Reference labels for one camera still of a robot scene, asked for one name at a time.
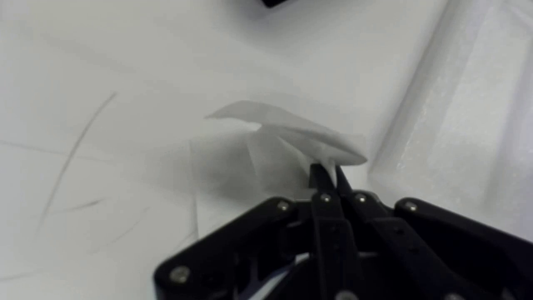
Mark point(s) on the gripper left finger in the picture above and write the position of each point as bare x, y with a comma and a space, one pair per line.
266, 233

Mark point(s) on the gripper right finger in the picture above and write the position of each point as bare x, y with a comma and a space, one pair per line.
437, 246

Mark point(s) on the white napkin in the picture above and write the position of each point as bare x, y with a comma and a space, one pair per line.
287, 137

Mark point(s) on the black object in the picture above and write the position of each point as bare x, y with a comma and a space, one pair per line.
272, 2

